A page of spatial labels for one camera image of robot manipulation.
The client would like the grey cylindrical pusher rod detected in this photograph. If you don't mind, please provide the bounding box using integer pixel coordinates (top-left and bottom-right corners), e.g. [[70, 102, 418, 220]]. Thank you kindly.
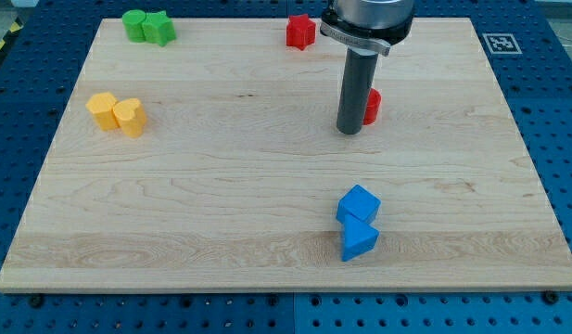
[[337, 47, 378, 135]]

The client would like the red cylinder block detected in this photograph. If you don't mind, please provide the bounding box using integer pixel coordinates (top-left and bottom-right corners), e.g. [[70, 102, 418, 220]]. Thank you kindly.
[[363, 88, 382, 125]]

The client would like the red star block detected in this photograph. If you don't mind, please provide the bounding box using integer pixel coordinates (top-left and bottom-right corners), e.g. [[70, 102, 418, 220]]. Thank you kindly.
[[286, 14, 316, 50]]

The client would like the blue cube block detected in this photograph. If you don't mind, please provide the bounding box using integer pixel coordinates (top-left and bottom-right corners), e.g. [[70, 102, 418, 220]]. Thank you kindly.
[[336, 185, 381, 224]]

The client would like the white fiducial marker tag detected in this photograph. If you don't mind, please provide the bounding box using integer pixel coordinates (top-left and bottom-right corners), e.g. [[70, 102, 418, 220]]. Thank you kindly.
[[482, 32, 522, 55]]

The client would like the blue triangle block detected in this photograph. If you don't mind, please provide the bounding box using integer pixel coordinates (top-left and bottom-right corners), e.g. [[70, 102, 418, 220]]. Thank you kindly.
[[341, 214, 379, 262]]

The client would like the light wooden board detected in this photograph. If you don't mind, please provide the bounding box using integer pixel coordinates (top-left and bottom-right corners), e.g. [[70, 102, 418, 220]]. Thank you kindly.
[[0, 18, 572, 294]]

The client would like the green star block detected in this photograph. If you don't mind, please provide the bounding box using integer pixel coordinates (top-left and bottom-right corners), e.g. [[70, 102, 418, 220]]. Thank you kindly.
[[142, 11, 176, 46]]

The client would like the green cylinder block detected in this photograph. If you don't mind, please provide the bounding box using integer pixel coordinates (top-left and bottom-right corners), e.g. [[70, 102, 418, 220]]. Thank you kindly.
[[121, 9, 146, 43]]

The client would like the yellow heart block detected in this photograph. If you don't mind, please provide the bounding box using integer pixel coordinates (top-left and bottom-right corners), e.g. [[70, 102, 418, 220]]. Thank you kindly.
[[113, 98, 147, 138]]

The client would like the yellow pentagon block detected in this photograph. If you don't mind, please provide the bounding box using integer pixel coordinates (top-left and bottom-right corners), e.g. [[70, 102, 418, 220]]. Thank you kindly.
[[85, 92, 119, 131]]

